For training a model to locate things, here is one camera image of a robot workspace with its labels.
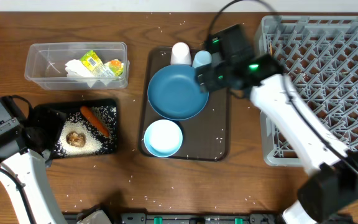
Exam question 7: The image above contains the white plastic cup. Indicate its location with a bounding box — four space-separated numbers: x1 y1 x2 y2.
170 42 192 65

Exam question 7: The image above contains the green snack wrapper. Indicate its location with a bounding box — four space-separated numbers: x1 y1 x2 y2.
80 50 124 77

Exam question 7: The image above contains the white rice pile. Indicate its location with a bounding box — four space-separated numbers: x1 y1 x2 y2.
54 106 118 158

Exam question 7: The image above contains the dark brown serving tray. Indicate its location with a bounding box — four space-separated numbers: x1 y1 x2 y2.
138 47 231 162

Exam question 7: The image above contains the light blue bowl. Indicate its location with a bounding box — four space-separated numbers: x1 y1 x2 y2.
143 119 183 157

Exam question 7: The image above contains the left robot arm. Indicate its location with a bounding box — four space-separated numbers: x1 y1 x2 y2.
0 95 114 224

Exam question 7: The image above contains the golden brown food scrap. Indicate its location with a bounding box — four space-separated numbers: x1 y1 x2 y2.
66 131 86 147

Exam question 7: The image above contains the right black cable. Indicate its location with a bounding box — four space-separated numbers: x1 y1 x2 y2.
206 0 358 200

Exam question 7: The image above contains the light blue plastic cup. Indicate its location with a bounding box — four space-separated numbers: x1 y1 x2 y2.
192 50 212 68

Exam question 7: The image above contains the clear plastic bin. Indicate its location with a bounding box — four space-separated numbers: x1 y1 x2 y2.
24 42 129 90

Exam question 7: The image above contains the dark blue plate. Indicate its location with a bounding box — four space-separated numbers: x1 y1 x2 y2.
147 65 209 121

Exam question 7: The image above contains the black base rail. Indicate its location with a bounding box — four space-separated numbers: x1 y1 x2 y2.
62 212 354 224

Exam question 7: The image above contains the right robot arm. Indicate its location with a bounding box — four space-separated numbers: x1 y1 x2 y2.
196 24 358 223

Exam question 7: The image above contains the grey dishwasher rack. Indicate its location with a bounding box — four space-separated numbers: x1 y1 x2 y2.
254 16 358 151

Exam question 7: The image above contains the white napkin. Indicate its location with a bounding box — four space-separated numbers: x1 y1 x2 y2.
65 59 96 88

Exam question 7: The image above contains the orange carrot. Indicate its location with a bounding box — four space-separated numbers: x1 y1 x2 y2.
80 106 110 138

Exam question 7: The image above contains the black waste tray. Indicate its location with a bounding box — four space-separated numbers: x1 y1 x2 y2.
31 99 119 159

